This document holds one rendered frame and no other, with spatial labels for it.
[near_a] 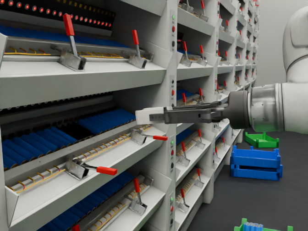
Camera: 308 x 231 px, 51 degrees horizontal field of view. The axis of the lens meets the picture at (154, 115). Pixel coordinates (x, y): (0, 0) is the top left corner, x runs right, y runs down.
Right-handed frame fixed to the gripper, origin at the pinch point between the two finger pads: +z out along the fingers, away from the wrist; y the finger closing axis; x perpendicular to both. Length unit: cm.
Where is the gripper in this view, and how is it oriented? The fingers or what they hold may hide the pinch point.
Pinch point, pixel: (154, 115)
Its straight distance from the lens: 69.7
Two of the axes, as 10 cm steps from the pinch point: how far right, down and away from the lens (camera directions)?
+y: -3.7, 1.5, -9.2
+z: -9.2, 0.6, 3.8
